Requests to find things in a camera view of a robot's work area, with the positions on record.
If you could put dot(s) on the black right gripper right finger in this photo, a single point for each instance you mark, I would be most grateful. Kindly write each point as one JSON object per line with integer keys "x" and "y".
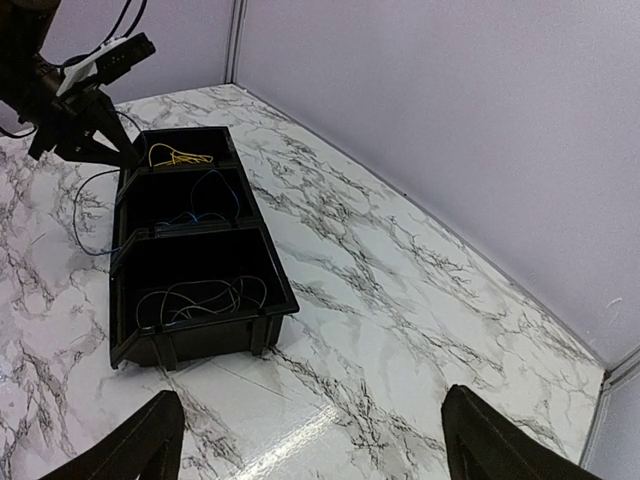
{"x": 481, "y": 443}

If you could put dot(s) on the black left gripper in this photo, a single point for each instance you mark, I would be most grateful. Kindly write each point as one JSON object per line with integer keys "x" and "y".
{"x": 67, "y": 127}

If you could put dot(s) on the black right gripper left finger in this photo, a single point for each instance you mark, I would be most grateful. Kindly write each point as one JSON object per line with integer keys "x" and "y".
{"x": 147, "y": 445}

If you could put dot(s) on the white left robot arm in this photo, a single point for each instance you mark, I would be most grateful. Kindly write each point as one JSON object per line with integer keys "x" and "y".
{"x": 24, "y": 27}

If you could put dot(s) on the black middle storage bin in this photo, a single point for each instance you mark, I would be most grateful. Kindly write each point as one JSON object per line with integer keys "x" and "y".
{"x": 161, "y": 200}

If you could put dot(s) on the black storage bin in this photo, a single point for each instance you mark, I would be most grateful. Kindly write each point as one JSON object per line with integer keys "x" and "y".
{"x": 196, "y": 292}
{"x": 202, "y": 146}
{"x": 161, "y": 200}

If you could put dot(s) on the black left storage bin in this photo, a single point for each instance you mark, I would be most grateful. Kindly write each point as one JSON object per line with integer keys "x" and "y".
{"x": 202, "y": 146}

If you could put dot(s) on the black right storage bin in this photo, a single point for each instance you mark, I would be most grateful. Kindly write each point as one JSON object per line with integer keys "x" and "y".
{"x": 196, "y": 292}

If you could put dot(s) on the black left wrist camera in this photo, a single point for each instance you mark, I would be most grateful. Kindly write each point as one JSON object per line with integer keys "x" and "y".
{"x": 112, "y": 60}

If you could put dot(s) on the aluminium right corner post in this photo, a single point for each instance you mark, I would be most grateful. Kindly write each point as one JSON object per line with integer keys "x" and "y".
{"x": 612, "y": 447}

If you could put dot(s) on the aluminium corner post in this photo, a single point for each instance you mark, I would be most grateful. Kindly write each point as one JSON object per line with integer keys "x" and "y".
{"x": 612, "y": 447}
{"x": 238, "y": 15}

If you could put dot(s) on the aluminium left corner post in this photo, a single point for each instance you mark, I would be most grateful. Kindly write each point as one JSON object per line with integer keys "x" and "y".
{"x": 238, "y": 15}

